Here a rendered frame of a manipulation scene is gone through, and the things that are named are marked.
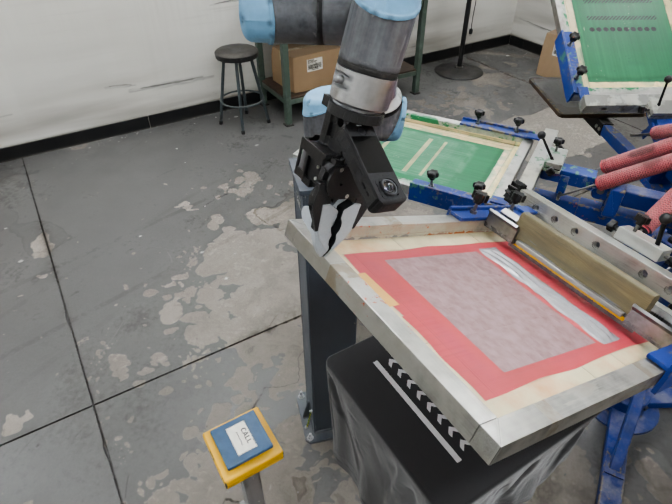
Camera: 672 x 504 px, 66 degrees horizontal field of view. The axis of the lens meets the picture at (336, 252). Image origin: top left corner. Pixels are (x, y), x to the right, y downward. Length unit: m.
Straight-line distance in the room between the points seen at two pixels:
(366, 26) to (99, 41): 3.94
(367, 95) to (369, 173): 0.09
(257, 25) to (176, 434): 1.90
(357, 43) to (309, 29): 0.12
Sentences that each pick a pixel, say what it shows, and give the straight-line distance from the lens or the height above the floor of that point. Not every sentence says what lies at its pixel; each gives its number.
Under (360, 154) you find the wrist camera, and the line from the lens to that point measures 0.61.
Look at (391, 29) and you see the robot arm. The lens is 0.61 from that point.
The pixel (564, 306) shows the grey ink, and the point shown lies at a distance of 1.22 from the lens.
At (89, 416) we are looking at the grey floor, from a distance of 2.55.
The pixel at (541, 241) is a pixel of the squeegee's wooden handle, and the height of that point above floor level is 1.18.
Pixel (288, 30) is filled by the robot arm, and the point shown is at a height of 1.75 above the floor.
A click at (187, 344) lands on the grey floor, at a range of 2.66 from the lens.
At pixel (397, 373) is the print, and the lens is 1.26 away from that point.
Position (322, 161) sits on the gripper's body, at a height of 1.62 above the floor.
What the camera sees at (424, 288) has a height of 1.24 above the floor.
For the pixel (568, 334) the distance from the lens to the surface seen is 1.14.
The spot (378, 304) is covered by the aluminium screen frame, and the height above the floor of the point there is 1.33.
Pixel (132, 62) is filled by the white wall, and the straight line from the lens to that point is 4.56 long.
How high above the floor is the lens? 1.94
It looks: 39 degrees down
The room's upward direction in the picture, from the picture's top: straight up
